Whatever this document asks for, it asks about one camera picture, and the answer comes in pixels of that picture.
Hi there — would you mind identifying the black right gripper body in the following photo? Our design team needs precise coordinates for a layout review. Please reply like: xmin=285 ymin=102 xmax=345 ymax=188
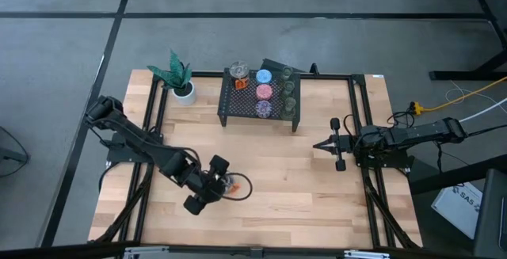
xmin=329 ymin=117 xmax=356 ymax=172

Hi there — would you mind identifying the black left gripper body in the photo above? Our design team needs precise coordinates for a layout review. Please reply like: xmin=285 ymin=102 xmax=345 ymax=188
xmin=182 ymin=154 xmax=231 ymax=216

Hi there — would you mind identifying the orange candle tin silver lid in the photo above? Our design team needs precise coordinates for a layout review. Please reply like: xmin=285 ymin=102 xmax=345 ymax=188
xmin=228 ymin=60 xmax=251 ymax=91
xmin=219 ymin=173 xmax=242 ymax=196

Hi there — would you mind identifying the dark floral candle tin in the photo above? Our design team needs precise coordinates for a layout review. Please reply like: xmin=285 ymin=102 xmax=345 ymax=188
xmin=255 ymin=99 xmax=274 ymax=120

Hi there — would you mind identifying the pink patterned candle tin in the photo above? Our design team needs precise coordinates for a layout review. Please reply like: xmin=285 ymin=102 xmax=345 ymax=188
xmin=255 ymin=83 xmax=274 ymax=101

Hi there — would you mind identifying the blue patterned candle tin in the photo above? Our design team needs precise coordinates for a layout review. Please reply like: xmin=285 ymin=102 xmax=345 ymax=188
xmin=255 ymin=69 xmax=273 ymax=86

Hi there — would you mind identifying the black mesh metal shelf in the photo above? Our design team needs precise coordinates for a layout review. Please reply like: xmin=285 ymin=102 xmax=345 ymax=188
xmin=217 ymin=68 xmax=303 ymax=133

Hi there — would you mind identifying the green plant in white pot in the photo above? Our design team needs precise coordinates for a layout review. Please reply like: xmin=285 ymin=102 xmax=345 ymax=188
xmin=147 ymin=50 xmax=198 ymax=106

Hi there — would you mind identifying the black floor beam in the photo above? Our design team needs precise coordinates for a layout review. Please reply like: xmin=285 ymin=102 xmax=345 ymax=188
xmin=407 ymin=154 xmax=507 ymax=195

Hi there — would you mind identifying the white printed cardboard box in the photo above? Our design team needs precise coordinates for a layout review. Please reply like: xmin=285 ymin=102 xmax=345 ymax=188
xmin=430 ymin=181 xmax=485 ymax=240

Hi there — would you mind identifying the dark grey cabinet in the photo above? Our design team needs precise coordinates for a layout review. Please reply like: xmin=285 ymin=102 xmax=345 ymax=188
xmin=473 ymin=168 xmax=507 ymax=259

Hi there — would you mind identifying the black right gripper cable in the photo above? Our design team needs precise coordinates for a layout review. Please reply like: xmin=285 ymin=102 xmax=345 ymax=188
xmin=342 ymin=113 xmax=358 ymax=136

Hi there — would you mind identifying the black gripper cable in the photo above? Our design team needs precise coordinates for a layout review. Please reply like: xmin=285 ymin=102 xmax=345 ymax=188
xmin=221 ymin=171 xmax=254 ymax=202
xmin=342 ymin=113 xmax=358 ymax=136

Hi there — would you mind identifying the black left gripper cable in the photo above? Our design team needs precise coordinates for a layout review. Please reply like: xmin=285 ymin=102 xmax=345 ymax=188
xmin=221 ymin=171 xmax=254 ymax=202

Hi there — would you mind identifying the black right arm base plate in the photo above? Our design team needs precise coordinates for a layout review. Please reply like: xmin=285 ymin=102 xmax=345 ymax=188
xmin=354 ymin=150 xmax=411 ymax=169

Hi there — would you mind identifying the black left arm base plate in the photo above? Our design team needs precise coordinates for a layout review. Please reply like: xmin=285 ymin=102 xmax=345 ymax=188
xmin=106 ymin=131 xmax=162 ymax=164

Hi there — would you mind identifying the yellow extension cord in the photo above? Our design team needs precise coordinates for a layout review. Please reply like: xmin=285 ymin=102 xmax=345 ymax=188
xmin=410 ymin=75 xmax=507 ymax=116

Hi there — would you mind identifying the silver metal bracket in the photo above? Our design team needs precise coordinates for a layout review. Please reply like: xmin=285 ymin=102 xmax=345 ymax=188
xmin=122 ymin=246 xmax=170 ymax=259
xmin=343 ymin=249 xmax=391 ymax=259

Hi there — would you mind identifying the black camera stand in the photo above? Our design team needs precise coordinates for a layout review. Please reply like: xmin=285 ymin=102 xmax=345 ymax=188
xmin=261 ymin=58 xmax=320 ymax=74

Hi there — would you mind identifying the black aluminium table frame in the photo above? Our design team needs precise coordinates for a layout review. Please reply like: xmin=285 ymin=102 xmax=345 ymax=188
xmin=89 ymin=70 xmax=423 ymax=250

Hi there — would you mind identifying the black desk leg frame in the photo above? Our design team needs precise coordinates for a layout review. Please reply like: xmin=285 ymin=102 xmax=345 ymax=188
xmin=429 ymin=0 xmax=507 ymax=81

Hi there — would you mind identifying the black floor cable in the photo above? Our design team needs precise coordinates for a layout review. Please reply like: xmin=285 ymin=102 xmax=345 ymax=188
xmin=467 ymin=124 xmax=507 ymax=138

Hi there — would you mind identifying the white floor cable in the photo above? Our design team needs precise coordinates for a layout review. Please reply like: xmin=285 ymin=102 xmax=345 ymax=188
xmin=459 ymin=97 xmax=507 ymax=124

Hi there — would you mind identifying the black frame crossbar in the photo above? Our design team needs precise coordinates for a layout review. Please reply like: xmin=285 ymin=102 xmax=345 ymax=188
xmin=0 ymin=241 xmax=507 ymax=259

